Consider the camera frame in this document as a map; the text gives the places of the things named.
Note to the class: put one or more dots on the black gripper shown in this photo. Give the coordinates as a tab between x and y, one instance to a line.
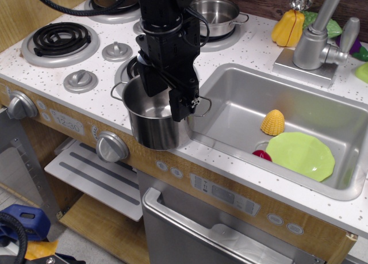
169	48

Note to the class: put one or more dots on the tall steel pot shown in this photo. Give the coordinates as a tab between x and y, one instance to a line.
151	121

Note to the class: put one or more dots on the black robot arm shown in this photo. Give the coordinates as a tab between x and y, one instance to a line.
164	8

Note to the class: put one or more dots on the front right burner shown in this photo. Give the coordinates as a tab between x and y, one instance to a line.
126	71

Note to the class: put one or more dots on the grey top knob rear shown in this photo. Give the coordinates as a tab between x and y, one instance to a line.
117	52

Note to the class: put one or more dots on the grey knob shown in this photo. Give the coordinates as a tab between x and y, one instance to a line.
80	81
117	52

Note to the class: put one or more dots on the back right burner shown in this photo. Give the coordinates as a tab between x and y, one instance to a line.
223	42

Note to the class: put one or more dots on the silver oven knob right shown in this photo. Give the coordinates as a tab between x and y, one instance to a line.
111	148

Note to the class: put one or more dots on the silver oven knob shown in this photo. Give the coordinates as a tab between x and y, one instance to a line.
111	148
21	106

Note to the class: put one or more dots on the grey top knob front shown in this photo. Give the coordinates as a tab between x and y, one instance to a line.
80	81

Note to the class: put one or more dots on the wide steel saucepan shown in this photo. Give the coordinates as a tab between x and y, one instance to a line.
221	16

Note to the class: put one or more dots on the digital clock panel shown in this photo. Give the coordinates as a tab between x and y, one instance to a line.
68	122

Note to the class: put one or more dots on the white oven rack shelf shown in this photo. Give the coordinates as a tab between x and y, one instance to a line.
113	184

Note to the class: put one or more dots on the yellow toy corn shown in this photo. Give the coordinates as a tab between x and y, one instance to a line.
273	124

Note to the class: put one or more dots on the red toy item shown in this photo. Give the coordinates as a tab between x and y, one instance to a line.
262	154

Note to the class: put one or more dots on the front left coil burner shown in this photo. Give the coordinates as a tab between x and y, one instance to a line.
59	45

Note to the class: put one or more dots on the yellow toy pepper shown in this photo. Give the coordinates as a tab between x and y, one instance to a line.
288	30

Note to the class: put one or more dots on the silver dishwasher door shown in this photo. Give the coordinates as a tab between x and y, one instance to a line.
183	229

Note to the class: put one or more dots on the silver toy faucet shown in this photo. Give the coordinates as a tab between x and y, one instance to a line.
314	60

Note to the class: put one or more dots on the green plastic plate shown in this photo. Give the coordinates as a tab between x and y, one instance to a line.
303	154

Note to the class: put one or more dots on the silver oven knob left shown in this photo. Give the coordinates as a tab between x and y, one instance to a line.
21	106

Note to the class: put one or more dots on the grey toy sink basin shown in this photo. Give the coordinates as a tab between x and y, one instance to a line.
235	100

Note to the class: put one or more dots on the grey open oven door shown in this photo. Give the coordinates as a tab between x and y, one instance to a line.
23	179

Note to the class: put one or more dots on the green toy vegetable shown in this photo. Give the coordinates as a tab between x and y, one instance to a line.
333	28

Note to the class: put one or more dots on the purple toy eggplant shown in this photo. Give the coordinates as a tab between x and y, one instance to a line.
358	51

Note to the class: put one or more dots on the light green toy piece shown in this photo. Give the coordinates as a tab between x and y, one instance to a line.
361	72

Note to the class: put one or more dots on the yellow cloth scrap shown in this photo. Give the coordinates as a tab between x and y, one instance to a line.
40	249

